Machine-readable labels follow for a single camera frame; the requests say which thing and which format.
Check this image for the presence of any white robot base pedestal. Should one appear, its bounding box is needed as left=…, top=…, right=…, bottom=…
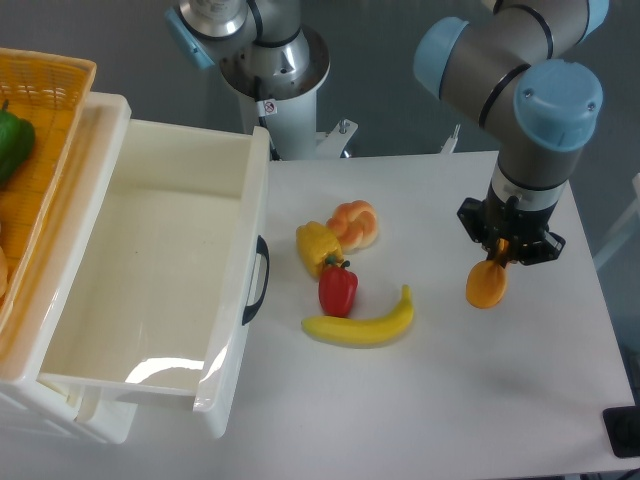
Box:
left=220, top=25, right=358, bottom=160

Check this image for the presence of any yellow woven plastic basket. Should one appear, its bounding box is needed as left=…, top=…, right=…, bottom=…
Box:
left=1, top=48, right=96, bottom=332

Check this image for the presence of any black drawer handle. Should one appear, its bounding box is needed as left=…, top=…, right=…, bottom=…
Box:
left=242, top=235, right=271, bottom=326

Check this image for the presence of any white plastic drawer cabinet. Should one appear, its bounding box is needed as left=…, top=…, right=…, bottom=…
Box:
left=1, top=93, right=136, bottom=444

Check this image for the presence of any white frame at right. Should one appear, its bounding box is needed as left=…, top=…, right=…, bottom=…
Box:
left=593, top=174, right=639, bottom=271

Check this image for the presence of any red bell pepper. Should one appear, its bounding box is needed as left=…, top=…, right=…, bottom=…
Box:
left=318, top=256, right=359, bottom=318

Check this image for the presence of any long orange bread loaf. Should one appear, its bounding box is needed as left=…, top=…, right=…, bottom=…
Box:
left=465, top=239, right=510, bottom=309

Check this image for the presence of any braided bread roll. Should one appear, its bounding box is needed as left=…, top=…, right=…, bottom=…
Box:
left=325, top=200, right=379, bottom=253

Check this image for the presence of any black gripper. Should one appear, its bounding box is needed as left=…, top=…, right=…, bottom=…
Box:
left=457, top=196, right=566, bottom=266

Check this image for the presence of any open white upper drawer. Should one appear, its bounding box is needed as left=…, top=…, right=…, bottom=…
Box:
left=63, top=120, right=270, bottom=438

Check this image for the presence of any yellow banana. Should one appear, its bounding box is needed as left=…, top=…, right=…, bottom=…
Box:
left=301, top=285, right=415, bottom=347

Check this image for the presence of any yellow bell pepper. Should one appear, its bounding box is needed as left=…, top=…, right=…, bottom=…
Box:
left=296, top=221, right=344, bottom=280

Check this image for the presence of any green bell pepper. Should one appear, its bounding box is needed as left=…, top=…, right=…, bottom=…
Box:
left=1, top=99, right=35, bottom=186

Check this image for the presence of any black device at edge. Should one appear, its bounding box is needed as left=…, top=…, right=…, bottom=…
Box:
left=602, top=406, right=639, bottom=458

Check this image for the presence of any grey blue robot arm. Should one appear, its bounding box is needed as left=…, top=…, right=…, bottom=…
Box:
left=165, top=1, right=609, bottom=265

